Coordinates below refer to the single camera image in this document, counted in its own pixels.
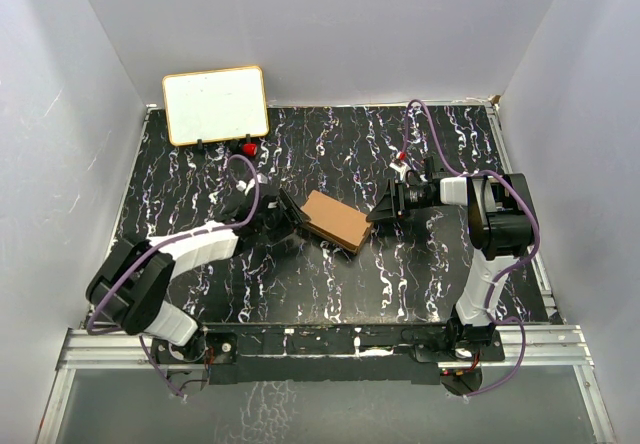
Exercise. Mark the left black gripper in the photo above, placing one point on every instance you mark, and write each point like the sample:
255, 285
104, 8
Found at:
292, 218

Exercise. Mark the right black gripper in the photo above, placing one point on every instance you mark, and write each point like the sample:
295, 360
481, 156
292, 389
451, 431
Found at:
385, 209

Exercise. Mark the brown cardboard box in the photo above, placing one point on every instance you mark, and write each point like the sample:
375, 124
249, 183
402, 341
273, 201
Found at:
336, 222

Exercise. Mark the red black stamp toy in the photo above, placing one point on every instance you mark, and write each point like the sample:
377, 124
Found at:
247, 147

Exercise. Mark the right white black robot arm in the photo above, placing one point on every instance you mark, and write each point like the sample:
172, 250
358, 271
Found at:
501, 228

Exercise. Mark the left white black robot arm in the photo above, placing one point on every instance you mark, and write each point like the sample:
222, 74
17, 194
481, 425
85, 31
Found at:
130, 286

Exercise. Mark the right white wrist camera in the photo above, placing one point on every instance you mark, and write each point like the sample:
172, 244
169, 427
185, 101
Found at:
400, 166

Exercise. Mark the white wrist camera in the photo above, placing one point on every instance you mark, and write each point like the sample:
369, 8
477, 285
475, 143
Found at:
400, 166
247, 186

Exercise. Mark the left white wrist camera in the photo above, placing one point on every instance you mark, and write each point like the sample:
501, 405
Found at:
247, 186

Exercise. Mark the white board orange frame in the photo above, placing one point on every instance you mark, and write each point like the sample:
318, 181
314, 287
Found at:
215, 106

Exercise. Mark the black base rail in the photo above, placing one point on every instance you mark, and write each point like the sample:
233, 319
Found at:
237, 353

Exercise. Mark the aluminium frame rail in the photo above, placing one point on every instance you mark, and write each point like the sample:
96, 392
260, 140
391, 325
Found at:
545, 391

